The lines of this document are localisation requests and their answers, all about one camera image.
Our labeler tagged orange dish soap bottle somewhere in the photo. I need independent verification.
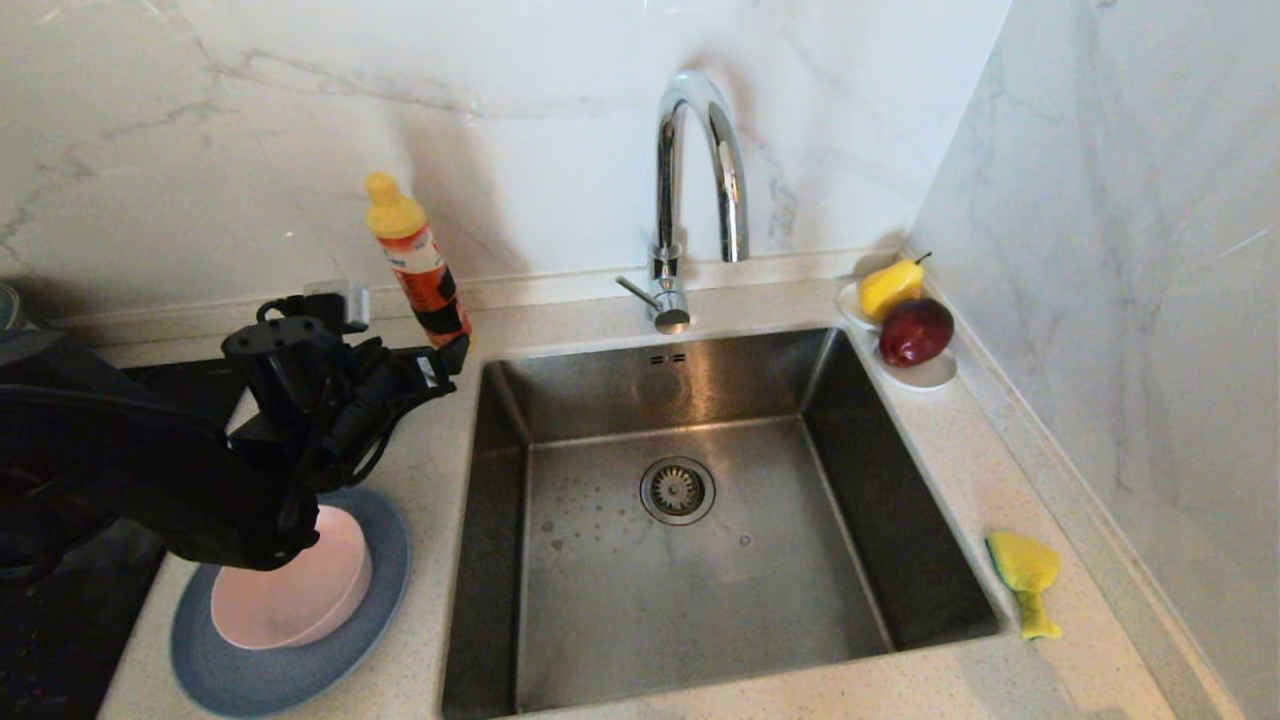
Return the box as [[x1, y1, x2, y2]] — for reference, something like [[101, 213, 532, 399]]
[[364, 171, 473, 349]]

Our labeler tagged metal sink drain strainer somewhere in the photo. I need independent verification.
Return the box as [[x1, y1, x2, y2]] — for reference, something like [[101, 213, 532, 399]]
[[640, 456, 717, 527]]

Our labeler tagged stainless steel sink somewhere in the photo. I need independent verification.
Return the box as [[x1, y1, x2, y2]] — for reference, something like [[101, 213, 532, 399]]
[[440, 325, 1006, 720]]

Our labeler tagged yellow green sponge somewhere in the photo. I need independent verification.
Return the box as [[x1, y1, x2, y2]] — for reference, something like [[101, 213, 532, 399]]
[[986, 531, 1063, 641]]

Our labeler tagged pink bowl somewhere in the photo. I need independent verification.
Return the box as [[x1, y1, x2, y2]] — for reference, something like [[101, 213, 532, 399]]
[[210, 505, 374, 651]]

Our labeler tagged chrome faucet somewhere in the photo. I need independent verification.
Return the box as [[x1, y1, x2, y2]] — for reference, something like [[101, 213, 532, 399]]
[[615, 70, 751, 336]]

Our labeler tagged blue round plate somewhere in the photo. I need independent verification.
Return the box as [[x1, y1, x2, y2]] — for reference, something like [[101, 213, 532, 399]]
[[170, 487, 412, 719]]

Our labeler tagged black induction cooktop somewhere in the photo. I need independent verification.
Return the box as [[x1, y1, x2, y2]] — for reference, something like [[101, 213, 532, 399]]
[[0, 360, 251, 720]]

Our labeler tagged yellow pear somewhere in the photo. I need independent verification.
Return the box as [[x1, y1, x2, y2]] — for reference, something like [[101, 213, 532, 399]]
[[858, 252, 933, 323]]

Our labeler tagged red apple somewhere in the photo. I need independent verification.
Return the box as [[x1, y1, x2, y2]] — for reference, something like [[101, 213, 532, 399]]
[[878, 297, 955, 369]]

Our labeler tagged white fruit dish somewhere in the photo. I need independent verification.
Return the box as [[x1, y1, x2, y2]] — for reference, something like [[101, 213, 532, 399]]
[[838, 280, 959, 391]]

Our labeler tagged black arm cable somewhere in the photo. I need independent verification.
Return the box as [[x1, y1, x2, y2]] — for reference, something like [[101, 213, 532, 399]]
[[320, 395, 411, 491]]

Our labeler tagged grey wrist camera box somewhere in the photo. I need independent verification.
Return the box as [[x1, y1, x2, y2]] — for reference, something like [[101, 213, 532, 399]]
[[302, 283, 372, 333]]

